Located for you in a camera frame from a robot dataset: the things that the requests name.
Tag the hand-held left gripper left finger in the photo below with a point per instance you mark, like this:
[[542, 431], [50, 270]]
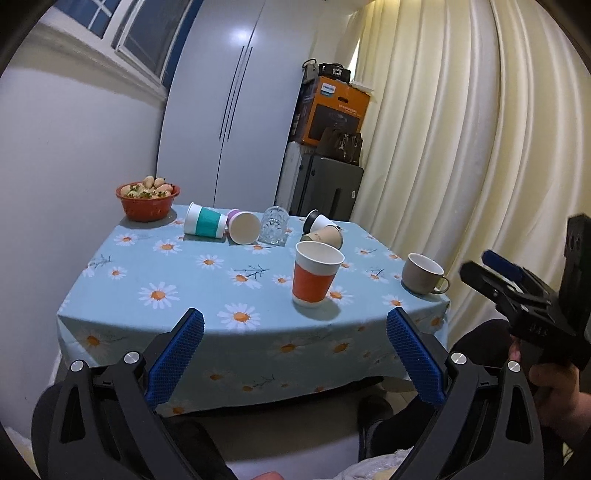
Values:
[[178, 355]]

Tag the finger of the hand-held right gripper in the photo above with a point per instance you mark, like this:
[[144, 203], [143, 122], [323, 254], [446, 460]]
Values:
[[485, 281], [503, 266]]

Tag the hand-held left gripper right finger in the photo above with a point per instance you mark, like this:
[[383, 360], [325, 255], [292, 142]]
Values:
[[415, 360]]

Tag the orange and white cup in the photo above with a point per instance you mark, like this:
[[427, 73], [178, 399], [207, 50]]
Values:
[[314, 281]]

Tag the teal and white cup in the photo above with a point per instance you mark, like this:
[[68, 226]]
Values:
[[205, 221]]

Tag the purple paper cup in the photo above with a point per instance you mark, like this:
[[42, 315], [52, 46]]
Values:
[[244, 227]]

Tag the brown paper cup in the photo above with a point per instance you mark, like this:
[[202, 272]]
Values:
[[325, 237]]

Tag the black lidded paper cup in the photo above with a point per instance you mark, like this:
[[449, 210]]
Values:
[[318, 221]]

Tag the person's right hand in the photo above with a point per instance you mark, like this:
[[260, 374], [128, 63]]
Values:
[[561, 397]]

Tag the beige ceramic mug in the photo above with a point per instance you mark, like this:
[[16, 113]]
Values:
[[418, 277]]

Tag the daisy printed blue tablecloth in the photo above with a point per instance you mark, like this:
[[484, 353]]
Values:
[[240, 295]]

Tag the white cloth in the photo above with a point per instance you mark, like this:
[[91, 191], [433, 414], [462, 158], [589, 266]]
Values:
[[369, 468]]

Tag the cream curtain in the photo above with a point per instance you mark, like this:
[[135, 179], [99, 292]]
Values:
[[461, 138]]

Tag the red plastic basket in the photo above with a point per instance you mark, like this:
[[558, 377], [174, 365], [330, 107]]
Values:
[[147, 207]]

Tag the clear glass tumbler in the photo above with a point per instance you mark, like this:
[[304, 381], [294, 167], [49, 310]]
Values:
[[274, 225]]

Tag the pile of pale strawberries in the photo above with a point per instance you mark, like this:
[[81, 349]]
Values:
[[152, 184]]

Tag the dark grey suitcase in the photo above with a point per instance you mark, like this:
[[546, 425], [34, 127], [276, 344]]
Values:
[[330, 189]]

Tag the brown handbag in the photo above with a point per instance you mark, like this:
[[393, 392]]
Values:
[[339, 145]]

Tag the orange cardboard box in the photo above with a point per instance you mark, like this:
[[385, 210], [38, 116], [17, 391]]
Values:
[[337, 108]]

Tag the grey wardrobe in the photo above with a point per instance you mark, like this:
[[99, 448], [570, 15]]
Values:
[[240, 115]]

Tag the black bag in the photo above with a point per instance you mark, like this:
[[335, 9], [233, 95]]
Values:
[[330, 70]]

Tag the white framed window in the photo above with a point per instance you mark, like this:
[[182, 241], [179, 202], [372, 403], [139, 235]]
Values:
[[138, 37]]

